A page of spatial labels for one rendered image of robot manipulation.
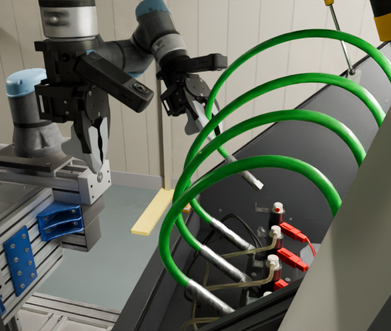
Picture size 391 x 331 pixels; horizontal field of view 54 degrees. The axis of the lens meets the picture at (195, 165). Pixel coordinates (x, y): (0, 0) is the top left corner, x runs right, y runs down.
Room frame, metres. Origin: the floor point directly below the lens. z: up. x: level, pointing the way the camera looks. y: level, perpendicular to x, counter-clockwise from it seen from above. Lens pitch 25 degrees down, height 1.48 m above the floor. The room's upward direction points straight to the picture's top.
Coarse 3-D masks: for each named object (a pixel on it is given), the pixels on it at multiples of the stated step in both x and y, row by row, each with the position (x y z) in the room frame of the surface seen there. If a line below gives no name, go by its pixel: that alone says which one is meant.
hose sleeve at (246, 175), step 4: (228, 156) 0.73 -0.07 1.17; (232, 156) 0.73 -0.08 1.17; (228, 160) 0.73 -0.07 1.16; (232, 160) 0.72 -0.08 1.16; (236, 160) 0.72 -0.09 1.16; (240, 172) 0.71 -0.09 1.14; (244, 172) 0.71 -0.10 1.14; (248, 172) 0.71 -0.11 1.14; (244, 176) 0.71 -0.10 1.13; (248, 176) 0.70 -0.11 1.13; (252, 176) 0.71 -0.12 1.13; (248, 180) 0.70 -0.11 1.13; (252, 180) 0.70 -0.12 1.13; (256, 180) 0.70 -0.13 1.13; (252, 184) 0.70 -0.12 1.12
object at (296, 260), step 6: (282, 252) 0.52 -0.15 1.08; (288, 252) 0.51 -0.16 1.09; (282, 258) 0.51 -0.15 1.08; (288, 258) 0.50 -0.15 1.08; (294, 258) 0.50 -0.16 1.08; (288, 264) 0.50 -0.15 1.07; (294, 264) 0.49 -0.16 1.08; (300, 264) 0.49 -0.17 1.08; (306, 264) 0.49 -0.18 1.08; (300, 270) 0.49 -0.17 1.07
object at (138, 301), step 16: (192, 208) 0.88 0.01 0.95; (192, 224) 0.88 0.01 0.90; (176, 240) 0.74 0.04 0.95; (176, 256) 0.73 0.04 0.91; (144, 272) 0.63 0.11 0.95; (160, 272) 0.63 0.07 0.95; (144, 288) 0.58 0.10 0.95; (160, 288) 0.62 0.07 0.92; (128, 304) 0.54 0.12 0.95; (144, 304) 0.54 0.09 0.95; (160, 304) 0.61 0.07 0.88; (128, 320) 0.50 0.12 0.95; (144, 320) 0.52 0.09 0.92; (160, 320) 0.61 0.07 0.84
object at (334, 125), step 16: (272, 112) 0.46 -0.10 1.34; (288, 112) 0.46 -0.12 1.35; (304, 112) 0.45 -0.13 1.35; (240, 128) 0.47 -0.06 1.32; (336, 128) 0.44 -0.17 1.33; (208, 144) 0.48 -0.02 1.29; (352, 144) 0.43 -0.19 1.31; (192, 160) 0.49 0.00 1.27; (176, 192) 0.49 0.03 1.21; (176, 224) 0.49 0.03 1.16; (192, 240) 0.48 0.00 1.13; (208, 256) 0.48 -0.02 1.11; (224, 272) 0.47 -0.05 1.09; (240, 272) 0.47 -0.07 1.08
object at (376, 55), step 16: (288, 32) 0.68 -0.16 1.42; (304, 32) 0.66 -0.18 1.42; (320, 32) 0.65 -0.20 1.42; (336, 32) 0.64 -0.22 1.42; (256, 48) 0.70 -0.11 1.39; (368, 48) 0.61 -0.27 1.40; (240, 64) 0.72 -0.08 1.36; (384, 64) 0.60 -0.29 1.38; (224, 80) 0.74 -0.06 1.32; (208, 112) 0.75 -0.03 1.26
